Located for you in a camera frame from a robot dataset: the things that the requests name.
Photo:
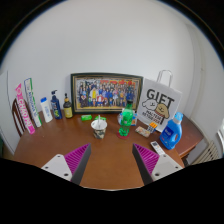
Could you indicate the flat round red coaster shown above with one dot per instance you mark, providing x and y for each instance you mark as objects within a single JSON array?
[{"x": 119, "y": 136}]

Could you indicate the white patterned paper cup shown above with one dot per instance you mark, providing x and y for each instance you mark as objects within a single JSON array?
[{"x": 99, "y": 130}]

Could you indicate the amber bottle with yellow label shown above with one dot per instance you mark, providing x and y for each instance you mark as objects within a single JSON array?
[{"x": 68, "y": 110}]

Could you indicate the blue detergent bottle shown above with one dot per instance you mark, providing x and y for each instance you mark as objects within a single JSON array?
[{"x": 170, "y": 133}]

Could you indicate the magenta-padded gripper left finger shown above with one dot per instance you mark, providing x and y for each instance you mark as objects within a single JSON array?
[{"x": 63, "y": 165}]

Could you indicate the long pink box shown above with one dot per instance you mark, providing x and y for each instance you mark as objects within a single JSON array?
[{"x": 25, "y": 111}]

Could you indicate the green plastic drink bottle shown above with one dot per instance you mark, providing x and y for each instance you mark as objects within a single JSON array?
[{"x": 126, "y": 121}]

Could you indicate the white printed paper gift bag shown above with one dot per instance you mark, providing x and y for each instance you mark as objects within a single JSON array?
[{"x": 160, "y": 103}]

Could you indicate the white bottle with blue cap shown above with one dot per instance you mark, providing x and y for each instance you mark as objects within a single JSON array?
[{"x": 46, "y": 111}]

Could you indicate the blue tissue pack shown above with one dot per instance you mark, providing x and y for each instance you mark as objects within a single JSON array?
[{"x": 134, "y": 119}]

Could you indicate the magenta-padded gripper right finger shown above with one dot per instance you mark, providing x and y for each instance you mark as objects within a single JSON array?
[{"x": 161, "y": 165}]

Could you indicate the small patterned snack packet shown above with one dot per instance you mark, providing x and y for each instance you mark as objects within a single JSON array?
[{"x": 142, "y": 131}]

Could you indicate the dark blue pump bottle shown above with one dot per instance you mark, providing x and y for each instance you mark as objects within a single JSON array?
[{"x": 56, "y": 108}]

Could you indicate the white radiator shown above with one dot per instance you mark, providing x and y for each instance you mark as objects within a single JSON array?
[{"x": 206, "y": 153}]

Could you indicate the long white green box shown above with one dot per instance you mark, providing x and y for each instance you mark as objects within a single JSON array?
[{"x": 32, "y": 101}]

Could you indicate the framed group picture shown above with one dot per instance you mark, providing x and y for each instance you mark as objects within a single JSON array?
[{"x": 103, "y": 93}]

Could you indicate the orange yellow puzzle cube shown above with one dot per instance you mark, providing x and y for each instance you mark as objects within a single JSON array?
[{"x": 152, "y": 127}]

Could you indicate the white remote control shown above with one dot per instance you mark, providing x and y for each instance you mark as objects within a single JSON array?
[{"x": 157, "y": 148}]

